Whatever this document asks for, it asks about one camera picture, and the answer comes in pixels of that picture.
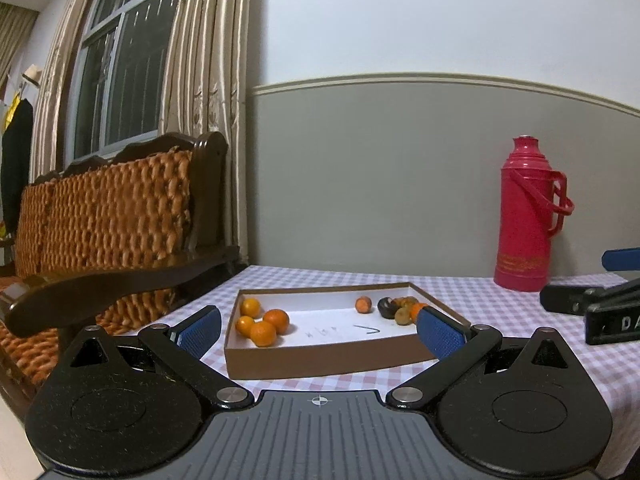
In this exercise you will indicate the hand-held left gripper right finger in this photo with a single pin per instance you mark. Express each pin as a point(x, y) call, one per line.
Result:
point(440, 335)

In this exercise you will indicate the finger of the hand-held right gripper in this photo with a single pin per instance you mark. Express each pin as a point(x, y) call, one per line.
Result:
point(622, 259)
point(570, 297)

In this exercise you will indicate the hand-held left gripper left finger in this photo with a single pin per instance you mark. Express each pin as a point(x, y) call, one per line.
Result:
point(200, 331)

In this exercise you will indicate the orange carrot chunk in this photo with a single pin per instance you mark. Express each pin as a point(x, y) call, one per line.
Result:
point(416, 311)

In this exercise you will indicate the yellowish green round fruit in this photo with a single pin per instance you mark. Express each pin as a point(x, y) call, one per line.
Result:
point(401, 316)

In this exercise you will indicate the large orange mandarin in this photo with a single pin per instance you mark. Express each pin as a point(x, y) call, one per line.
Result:
point(276, 320)
point(243, 325)
point(263, 334)

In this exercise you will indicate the small yellowish mandarin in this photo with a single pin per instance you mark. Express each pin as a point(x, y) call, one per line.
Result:
point(250, 307)

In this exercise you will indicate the black shrivelled fruit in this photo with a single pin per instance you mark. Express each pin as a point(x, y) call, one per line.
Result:
point(385, 307)

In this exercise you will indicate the small orange mandarin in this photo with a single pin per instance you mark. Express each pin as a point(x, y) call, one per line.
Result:
point(363, 304)

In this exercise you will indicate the brown cardboard box white inside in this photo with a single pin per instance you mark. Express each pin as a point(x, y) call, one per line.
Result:
point(325, 356)

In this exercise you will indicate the pink checkered tablecloth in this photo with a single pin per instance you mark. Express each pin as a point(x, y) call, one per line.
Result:
point(500, 310)

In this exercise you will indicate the red thermos flask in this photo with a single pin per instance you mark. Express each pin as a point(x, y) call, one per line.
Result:
point(525, 220)

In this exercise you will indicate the wooden sofa with woven cushions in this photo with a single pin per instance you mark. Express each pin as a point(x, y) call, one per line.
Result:
point(110, 210)

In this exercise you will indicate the black hanging coat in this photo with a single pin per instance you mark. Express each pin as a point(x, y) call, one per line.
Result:
point(15, 170)

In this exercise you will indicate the beige striped curtain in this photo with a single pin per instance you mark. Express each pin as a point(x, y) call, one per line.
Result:
point(210, 60)
point(15, 35)
point(65, 60)

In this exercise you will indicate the yellow hanging garment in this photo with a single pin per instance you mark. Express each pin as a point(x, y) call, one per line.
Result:
point(11, 110)

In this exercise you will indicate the light brimmed hat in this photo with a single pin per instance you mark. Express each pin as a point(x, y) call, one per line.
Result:
point(32, 75)

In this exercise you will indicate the window with dark frame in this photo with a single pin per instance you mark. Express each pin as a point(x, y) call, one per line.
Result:
point(130, 60)

